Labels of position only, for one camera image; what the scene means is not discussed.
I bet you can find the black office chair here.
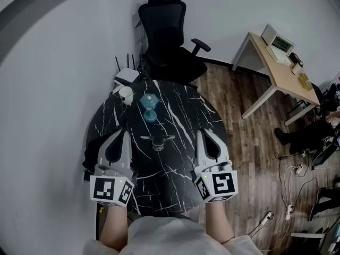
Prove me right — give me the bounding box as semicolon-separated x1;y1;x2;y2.
138;0;212;86

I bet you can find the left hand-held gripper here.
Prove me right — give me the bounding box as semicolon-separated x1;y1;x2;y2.
89;128;135;208

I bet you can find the white router with black antennas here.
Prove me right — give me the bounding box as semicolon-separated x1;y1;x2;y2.
113;53;144;86

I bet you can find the wooden desk with white legs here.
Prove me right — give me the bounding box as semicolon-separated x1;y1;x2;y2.
232;31;321;126

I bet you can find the round black marble table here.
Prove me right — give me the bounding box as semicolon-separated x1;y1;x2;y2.
86;79;229;217

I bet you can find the white cable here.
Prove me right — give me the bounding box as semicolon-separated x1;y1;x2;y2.
277;163;310;239

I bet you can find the person's white shirt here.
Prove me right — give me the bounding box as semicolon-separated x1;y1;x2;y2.
83;216;262;255

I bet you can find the woven basket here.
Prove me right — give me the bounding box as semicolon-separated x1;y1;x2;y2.
297;72;313;90

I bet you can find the small black box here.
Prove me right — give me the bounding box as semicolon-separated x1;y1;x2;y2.
288;52;303;66

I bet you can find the white cup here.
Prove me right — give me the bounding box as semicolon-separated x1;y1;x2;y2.
118;86;134;106

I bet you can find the white bar frame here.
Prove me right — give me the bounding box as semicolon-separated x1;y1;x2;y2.
290;231;327;239

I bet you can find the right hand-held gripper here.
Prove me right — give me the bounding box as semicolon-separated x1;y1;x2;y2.
192;128;239;203

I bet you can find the black round open bag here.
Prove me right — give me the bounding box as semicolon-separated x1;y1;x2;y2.
312;142;339;167

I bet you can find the person's right forearm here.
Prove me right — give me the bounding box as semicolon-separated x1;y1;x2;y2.
206;201;236;245

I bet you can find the black cable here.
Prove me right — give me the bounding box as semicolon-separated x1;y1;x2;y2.
246;220;268;239

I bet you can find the white toaster oven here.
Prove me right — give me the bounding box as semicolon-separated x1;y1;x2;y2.
261;24;295;54

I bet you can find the person's left forearm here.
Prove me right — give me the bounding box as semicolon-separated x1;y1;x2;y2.
99;205;130;252

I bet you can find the flat white box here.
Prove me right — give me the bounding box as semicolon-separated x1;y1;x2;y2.
266;45;292;65

